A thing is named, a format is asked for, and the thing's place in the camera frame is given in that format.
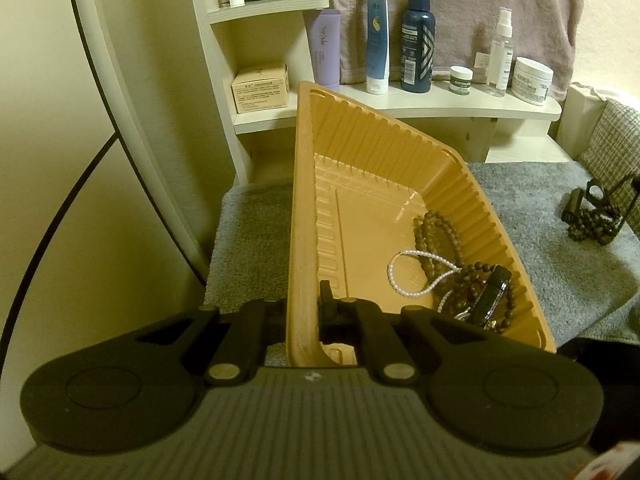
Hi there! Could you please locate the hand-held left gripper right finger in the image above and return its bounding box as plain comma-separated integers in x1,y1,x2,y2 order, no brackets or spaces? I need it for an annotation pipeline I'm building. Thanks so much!
319,280,481,386

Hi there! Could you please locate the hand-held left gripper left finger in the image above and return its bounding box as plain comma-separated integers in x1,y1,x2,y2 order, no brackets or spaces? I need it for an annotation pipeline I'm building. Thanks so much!
134,298,289,387

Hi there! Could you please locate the white pearl bracelet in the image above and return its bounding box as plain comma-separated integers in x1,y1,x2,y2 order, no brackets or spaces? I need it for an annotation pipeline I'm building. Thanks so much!
386,249,463,313

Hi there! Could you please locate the orange plastic tray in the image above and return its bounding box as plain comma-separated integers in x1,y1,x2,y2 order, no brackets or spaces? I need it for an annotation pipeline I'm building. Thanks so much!
285,80,557,367

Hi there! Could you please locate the brown bead bracelet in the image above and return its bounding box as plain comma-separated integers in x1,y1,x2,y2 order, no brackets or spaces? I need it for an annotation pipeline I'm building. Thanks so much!
440,261,518,335
412,211,466,283

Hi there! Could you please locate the black glossy hair clip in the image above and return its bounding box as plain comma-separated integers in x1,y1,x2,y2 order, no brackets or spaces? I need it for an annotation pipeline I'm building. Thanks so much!
472,265,513,322

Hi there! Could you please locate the white wooden shelf unit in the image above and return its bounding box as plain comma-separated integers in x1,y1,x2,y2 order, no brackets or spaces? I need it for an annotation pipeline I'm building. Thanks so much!
185,0,576,196

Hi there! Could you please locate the grey mat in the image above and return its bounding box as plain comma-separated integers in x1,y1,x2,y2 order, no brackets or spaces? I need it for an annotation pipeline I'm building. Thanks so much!
205,160,640,346

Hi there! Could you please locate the small cardboard box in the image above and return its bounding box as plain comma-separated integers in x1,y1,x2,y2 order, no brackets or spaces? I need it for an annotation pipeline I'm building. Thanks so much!
231,63,291,114

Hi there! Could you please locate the purple tube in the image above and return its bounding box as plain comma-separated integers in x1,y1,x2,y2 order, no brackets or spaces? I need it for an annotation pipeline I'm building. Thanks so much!
303,9,342,87

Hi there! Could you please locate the small green white jar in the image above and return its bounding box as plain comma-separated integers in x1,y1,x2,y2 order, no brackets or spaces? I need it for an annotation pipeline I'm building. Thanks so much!
449,66,473,96

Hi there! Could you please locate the small black cylinder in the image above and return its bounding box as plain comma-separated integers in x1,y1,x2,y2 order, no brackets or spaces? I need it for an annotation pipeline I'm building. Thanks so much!
561,187,585,224

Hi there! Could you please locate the blue white tube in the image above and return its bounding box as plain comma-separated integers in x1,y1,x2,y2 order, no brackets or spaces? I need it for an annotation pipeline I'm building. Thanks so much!
366,0,390,95

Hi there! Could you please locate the dark blue spray bottle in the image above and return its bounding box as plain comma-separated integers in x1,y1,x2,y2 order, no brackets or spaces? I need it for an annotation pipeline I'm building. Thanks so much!
401,0,436,93

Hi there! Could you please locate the small white box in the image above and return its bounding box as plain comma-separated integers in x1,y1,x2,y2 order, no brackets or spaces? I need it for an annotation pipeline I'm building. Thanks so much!
472,52,493,83

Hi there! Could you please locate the clear spray bottle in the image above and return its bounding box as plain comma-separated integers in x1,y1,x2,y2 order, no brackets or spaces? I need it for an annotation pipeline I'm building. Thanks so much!
486,7,515,98

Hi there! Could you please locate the large white jar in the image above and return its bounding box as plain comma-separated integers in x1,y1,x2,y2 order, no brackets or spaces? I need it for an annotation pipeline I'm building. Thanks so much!
511,57,555,107

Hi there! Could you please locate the red white packet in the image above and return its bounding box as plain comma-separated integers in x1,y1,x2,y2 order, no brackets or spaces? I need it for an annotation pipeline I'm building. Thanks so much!
595,442,640,480

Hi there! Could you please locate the checked grey cushion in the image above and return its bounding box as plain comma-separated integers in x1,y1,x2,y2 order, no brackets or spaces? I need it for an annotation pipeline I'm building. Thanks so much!
577,100,640,221

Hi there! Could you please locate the black cable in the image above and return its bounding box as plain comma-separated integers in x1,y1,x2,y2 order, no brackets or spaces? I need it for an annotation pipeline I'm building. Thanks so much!
0,137,118,441

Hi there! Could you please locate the curved white frame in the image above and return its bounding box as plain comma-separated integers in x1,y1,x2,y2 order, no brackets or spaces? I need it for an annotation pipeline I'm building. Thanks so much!
65,0,211,286

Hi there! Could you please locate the dark olive bead bracelet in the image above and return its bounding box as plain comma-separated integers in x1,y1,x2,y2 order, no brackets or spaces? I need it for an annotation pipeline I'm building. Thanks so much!
567,202,626,247

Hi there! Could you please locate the small black ring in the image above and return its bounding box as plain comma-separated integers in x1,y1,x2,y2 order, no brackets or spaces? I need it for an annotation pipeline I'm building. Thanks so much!
586,179,610,207

